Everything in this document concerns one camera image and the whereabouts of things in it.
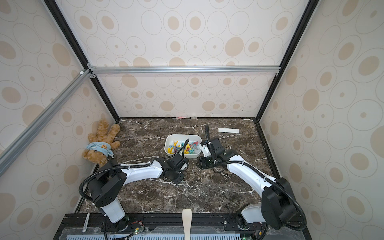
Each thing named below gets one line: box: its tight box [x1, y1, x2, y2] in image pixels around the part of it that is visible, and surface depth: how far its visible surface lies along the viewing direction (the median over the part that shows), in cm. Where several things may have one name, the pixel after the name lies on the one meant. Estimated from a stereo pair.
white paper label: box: [218, 128, 240, 134], surface depth 115 cm
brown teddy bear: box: [82, 119, 121, 167], surface depth 96 cm
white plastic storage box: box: [164, 134, 203, 159], surface depth 102 cm
